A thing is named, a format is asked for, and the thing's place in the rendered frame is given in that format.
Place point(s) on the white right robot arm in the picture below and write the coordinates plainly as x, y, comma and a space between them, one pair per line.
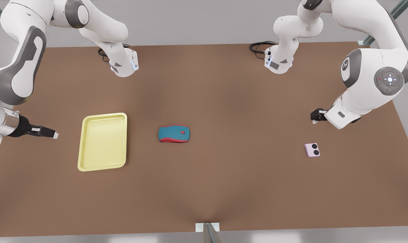
18, 50

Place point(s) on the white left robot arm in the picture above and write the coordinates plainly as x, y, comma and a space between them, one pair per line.
369, 44

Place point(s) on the pink flip phone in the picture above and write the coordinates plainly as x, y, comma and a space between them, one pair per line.
312, 150

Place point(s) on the yellow rectangular tray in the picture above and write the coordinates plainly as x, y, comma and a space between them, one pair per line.
103, 141

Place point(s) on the teal and red computer mouse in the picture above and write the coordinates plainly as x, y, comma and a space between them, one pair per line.
173, 134

